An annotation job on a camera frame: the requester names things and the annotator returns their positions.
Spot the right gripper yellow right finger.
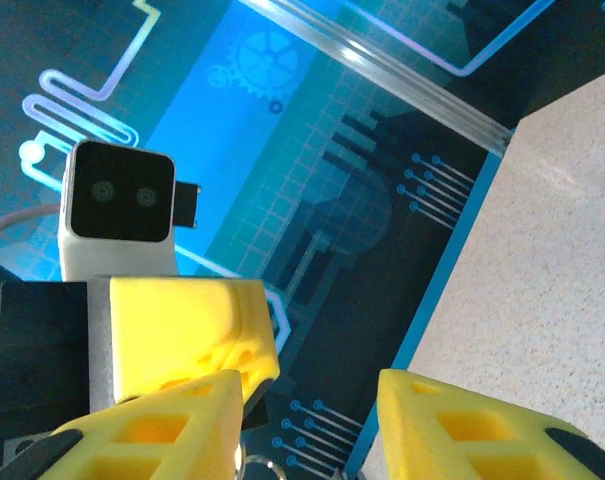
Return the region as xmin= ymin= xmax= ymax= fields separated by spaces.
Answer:
xmin=379 ymin=369 xmax=605 ymax=480

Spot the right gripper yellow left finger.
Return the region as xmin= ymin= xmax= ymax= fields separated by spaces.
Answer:
xmin=0 ymin=369 xmax=244 ymax=480

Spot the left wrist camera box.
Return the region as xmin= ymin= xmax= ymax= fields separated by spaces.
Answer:
xmin=56 ymin=139 xmax=203 ymax=284

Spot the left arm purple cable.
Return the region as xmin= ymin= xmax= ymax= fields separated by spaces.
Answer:
xmin=0 ymin=202 xmax=66 ymax=241

